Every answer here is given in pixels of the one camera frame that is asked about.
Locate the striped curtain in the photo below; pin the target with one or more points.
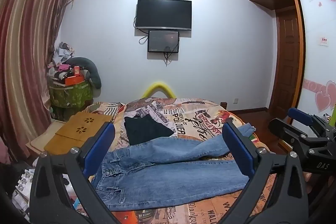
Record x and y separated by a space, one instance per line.
23 56

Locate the green storage bin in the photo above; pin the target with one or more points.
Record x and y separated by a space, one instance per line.
71 98

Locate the pile of papers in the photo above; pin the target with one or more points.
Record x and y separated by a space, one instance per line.
22 187

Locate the pink cloth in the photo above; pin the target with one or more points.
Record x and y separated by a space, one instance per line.
4 150

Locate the orange box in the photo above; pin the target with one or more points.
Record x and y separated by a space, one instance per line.
74 80

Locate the yellow foam tube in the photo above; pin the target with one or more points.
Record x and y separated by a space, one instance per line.
158 84

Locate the wooden door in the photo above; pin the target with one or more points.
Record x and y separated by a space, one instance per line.
286 64

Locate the blue denim pants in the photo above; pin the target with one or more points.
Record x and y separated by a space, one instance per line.
157 176

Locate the person's right hand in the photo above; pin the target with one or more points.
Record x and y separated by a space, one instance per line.
307 183

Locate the black folded garment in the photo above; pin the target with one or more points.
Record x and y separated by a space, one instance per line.
145 129

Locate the printed blanket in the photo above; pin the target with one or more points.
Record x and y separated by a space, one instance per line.
183 119

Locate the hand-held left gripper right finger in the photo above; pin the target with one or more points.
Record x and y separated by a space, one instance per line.
237 150

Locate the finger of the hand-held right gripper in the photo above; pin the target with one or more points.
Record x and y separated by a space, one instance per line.
284 128
300 113

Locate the wall-mounted black television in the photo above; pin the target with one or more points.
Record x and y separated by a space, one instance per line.
162 14

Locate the pile of clothes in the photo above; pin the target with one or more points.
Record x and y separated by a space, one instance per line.
61 61

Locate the white bedside table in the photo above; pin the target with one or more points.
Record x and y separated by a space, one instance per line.
39 140

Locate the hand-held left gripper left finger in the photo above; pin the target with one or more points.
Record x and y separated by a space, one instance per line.
99 145

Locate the small black monitor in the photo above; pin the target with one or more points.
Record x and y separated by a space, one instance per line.
162 41

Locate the grey long pillow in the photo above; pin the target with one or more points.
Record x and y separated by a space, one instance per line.
93 73

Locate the wooden lap desk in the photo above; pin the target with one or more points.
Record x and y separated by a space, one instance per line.
71 132

